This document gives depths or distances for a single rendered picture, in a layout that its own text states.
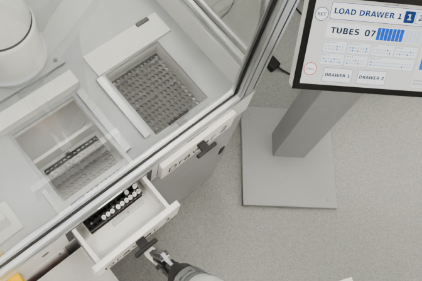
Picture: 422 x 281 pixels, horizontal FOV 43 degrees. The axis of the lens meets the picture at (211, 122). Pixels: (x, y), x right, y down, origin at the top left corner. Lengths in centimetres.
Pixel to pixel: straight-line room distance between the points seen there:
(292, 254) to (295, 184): 32
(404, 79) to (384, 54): 12
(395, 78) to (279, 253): 108
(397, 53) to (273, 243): 114
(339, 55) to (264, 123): 103
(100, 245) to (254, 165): 115
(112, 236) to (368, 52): 93
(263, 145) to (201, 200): 40
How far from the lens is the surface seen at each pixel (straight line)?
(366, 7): 163
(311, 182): 258
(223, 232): 246
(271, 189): 252
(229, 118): 160
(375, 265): 264
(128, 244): 147
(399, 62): 174
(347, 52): 166
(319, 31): 161
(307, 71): 165
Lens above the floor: 237
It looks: 66 degrees down
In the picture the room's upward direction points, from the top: 20 degrees clockwise
